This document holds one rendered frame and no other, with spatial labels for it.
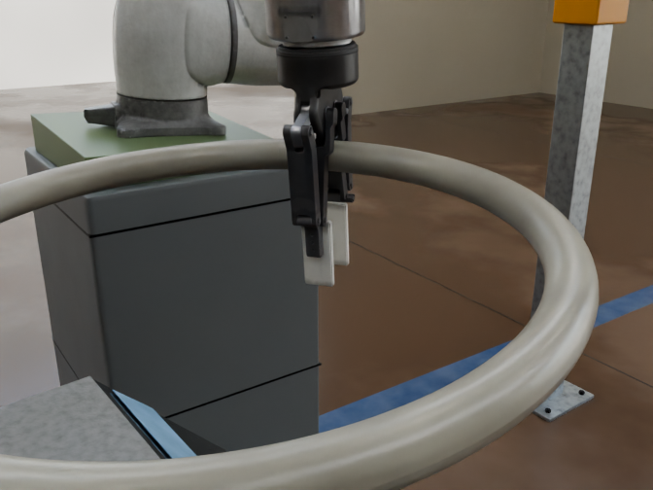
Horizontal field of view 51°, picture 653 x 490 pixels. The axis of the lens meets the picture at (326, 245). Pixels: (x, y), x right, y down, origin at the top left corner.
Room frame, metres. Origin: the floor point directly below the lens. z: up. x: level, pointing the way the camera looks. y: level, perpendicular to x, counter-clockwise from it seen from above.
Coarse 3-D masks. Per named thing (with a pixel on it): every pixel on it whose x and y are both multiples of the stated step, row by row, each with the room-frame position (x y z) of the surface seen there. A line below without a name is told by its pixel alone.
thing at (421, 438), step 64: (0, 192) 0.55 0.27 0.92; (64, 192) 0.59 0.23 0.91; (448, 192) 0.57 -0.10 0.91; (512, 192) 0.50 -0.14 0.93; (576, 256) 0.38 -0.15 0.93; (576, 320) 0.31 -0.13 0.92; (512, 384) 0.26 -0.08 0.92; (256, 448) 0.22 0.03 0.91; (320, 448) 0.22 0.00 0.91; (384, 448) 0.22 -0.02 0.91; (448, 448) 0.23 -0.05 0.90
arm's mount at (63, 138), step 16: (80, 112) 1.28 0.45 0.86; (208, 112) 1.37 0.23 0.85; (48, 128) 1.13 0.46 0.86; (64, 128) 1.14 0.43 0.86; (80, 128) 1.14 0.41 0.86; (96, 128) 1.15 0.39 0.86; (112, 128) 1.16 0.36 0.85; (240, 128) 1.23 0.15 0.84; (48, 144) 1.15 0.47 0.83; (64, 144) 1.05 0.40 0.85; (80, 144) 1.04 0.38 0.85; (96, 144) 1.05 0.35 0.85; (112, 144) 1.05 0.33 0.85; (128, 144) 1.06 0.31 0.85; (144, 144) 1.07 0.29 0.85; (160, 144) 1.08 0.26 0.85; (176, 144) 1.08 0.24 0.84; (64, 160) 1.07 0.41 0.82; (80, 160) 0.99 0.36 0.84
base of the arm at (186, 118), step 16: (96, 112) 1.16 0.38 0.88; (112, 112) 1.16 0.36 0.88; (128, 112) 1.15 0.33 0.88; (144, 112) 1.14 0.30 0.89; (160, 112) 1.14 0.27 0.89; (176, 112) 1.15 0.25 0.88; (192, 112) 1.17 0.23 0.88; (128, 128) 1.10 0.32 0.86; (144, 128) 1.12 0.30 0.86; (160, 128) 1.13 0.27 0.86; (176, 128) 1.14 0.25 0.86; (192, 128) 1.15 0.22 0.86; (208, 128) 1.16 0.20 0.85; (224, 128) 1.17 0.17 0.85
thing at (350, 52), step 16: (288, 48) 0.63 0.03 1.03; (336, 48) 0.62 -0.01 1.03; (352, 48) 0.64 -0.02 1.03; (288, 64) 0.63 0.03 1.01; (304, 64) 0.62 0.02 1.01; (320, 64) 0.62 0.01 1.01; (336, 64) 0.62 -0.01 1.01; (352, 64) 0.63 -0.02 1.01; (288, 80) 0.63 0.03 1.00; (304, 80) 0.62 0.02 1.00; (320, 80) 0.62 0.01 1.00; (336, 80) 0.62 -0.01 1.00; (352, 80) 0.63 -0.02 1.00; (304, 96) 0.62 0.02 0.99; (320, 96) 0.63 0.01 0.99; (336, 96) 0.67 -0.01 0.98; (320, 112) 0.62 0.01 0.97; (320, 128) 0.63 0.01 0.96; (320, 144) 0.64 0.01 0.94
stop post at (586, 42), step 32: (576, 0) 1.65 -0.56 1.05; (608, 0) 1.62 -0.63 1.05; (576, 32) 1.66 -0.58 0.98; (608, 32) 1.67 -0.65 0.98; (576, 64) 1.66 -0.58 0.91; (576, 96) 1.65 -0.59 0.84; (576, 128) 1.64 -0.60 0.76; (576, 160) 1.63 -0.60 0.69; (576, 192) 1.64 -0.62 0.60; (576, 224) 1.65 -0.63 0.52; (544, 416) 1.56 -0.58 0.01
